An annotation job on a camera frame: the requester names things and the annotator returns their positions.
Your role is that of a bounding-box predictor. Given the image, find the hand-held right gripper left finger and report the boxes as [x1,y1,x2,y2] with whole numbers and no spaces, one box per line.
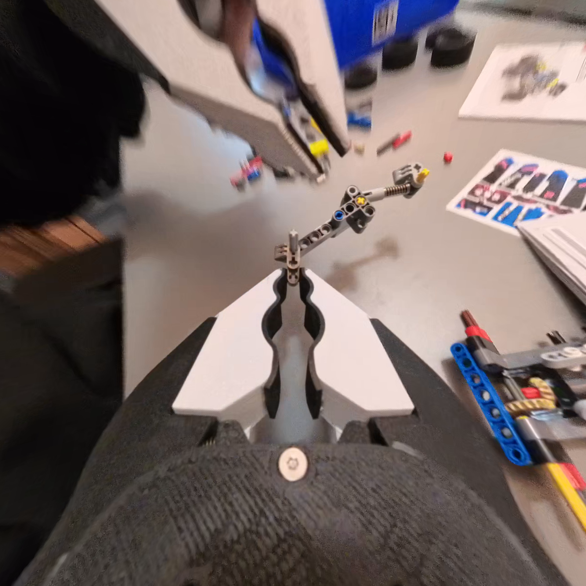
[172,269,281,419]

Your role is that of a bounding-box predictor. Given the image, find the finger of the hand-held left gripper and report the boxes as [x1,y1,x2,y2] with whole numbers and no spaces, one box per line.
[97,0,327,183]
[254,0,353,158]

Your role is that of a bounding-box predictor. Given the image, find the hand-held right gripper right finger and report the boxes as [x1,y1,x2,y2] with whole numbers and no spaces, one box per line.
[300,268,415,419]

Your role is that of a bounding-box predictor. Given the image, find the grey lego arm assembly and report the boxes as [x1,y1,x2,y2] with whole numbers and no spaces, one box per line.
[274,162,432,287]

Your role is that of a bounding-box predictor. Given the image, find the person's left forearm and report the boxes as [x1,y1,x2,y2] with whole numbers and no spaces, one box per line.
[0,0,148,226]

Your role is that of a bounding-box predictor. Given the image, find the red blue lego pieces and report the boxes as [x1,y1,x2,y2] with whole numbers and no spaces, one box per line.
[230,157,265,190]

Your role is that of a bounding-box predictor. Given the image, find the red black lego axle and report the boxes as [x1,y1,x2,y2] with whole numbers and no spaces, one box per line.
[376,130,413,157]

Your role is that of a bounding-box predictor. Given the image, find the blue grey lego chassis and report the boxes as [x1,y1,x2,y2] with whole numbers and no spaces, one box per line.
[450,309,586,534]

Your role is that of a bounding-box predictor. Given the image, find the lego sticker sheet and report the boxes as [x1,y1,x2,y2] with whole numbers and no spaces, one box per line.
[445,148,586,236]

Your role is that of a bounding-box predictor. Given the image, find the person's left hand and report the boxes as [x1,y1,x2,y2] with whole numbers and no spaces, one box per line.
[223,0,258,70]

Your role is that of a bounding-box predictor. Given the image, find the blue plastic bin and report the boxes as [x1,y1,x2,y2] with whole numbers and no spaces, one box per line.
[324,0,460,70]

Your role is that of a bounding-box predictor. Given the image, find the small white instruction leaflet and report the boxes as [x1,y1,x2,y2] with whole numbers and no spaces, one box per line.
[458,42,586,123]

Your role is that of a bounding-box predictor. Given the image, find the open instruction booklet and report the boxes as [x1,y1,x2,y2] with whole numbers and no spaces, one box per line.
[517,214,586,305]

